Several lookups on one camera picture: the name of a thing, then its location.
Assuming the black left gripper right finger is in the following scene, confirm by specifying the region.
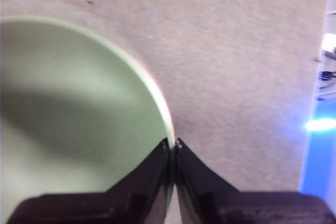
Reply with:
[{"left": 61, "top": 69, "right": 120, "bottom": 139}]
[{"left": 174, "top": 137, "right": 336, "bottom": 224}]

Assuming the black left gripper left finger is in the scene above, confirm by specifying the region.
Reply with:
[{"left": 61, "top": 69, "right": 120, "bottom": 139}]
[{"left": 7, "top": 137, "right": 171, "bottom": 224}]

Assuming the green ribbed bowl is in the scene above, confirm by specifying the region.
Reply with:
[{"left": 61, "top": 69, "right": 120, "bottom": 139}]
[{"left": 0, "top": 15, "right": 176, "bottom": 224}]

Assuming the white box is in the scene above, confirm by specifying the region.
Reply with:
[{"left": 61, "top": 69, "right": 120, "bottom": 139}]
[{"left": 322, "top": 33, "right": 336, "bottom": 51}]

